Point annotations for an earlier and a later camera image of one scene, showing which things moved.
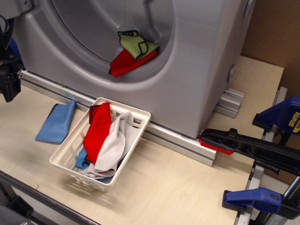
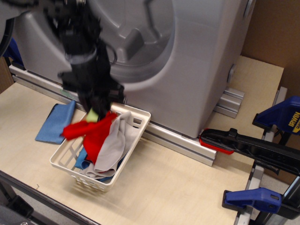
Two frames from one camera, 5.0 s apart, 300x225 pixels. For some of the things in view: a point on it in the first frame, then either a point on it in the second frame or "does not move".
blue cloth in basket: (80, 163) does not move
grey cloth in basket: (121, 134) does not move
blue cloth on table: (56, 125) does not move
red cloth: (124, 62) → (95, 131)
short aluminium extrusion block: (230, 102) does not move
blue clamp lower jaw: (262, 199) does not move
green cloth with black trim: (135, 44) → (92, 116)
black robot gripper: (10, 83) → (91, 79)
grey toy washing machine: (71, 44) does not move
